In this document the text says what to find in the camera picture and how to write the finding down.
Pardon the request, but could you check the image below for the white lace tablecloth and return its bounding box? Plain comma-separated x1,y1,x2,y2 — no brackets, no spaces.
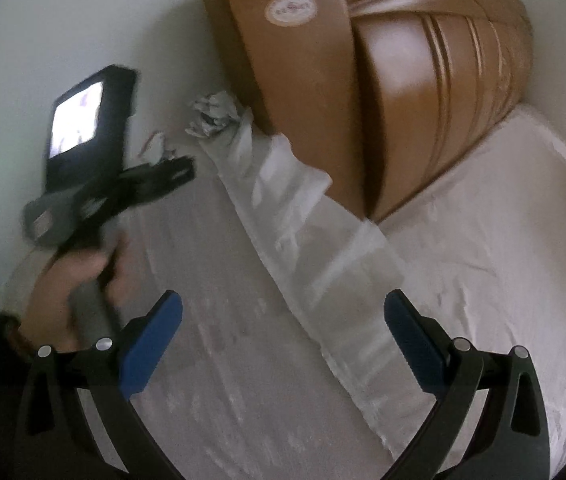
0,105,468,480

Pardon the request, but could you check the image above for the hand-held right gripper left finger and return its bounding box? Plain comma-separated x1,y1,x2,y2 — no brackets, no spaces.
13,290,184,480

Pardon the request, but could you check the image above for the silver foil wrapper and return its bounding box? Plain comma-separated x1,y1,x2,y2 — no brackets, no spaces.
185,91,241,138
138,130,179,166

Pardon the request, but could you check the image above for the carved wooden headboard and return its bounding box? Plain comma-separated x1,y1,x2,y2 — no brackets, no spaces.
348,0,534,221

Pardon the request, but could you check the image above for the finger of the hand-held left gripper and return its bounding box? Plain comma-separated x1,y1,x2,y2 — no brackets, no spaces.
113,155,197,208

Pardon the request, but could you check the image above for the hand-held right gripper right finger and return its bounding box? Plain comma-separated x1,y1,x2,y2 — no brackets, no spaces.
383,289,548,480

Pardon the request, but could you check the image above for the bed with white sheet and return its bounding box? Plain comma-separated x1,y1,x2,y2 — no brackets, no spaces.
378,105,566,461

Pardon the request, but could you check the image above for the brown wooden board oval label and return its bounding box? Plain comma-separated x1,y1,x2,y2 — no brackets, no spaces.
200,0,369,218

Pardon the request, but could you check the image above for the person's left hand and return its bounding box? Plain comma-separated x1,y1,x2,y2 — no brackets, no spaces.
16,232,136,356

